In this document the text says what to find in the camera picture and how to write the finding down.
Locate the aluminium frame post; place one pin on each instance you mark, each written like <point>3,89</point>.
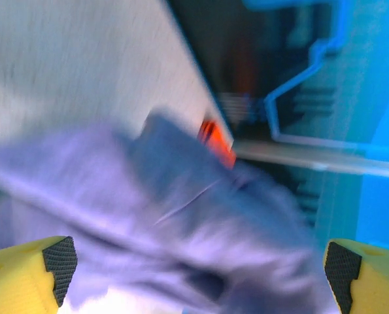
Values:
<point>312,160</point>

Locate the purple t-shirt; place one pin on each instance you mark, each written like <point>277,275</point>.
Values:
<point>115,196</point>

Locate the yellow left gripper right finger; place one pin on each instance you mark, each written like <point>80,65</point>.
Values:
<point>377,281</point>

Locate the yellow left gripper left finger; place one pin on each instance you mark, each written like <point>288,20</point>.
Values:
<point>17,278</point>

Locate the orange t-shirt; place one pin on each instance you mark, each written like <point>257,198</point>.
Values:
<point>218,147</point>

